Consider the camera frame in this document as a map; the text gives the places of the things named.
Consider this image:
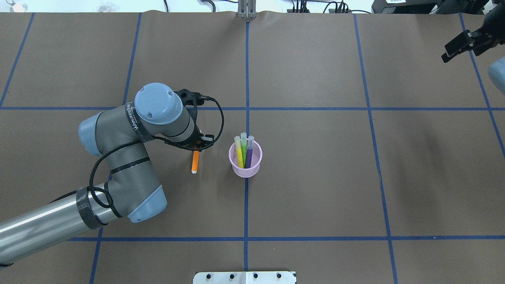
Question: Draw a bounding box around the purple marker pen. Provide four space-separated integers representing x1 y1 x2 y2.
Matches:
245 135 254 168

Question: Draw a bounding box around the orange marker pen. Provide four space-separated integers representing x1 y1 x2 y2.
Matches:
191 151 200 174

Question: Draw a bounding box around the pink mesh pen holder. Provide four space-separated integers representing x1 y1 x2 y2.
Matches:
228 139 263 178

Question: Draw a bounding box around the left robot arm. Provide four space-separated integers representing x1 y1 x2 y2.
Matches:
1 82 222 269

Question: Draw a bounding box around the yellow marker pen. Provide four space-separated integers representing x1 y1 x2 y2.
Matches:
234 136 245 168

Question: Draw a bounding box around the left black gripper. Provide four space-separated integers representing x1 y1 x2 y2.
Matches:
166 128 216 151

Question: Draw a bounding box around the white column base plate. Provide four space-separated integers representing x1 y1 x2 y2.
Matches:
193 271 297 284

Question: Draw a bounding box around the black box device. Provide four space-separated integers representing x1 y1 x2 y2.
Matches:
371 0 437 14

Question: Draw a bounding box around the aluminium frame post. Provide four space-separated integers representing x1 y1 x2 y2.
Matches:
237 0 257 19

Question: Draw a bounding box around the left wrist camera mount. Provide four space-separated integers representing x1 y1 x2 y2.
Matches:
175 89 207 121

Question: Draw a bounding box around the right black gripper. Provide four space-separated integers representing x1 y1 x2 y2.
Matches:
441 11 505 63

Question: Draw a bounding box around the green marker pen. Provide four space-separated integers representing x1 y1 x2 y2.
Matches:
240 132 247 168

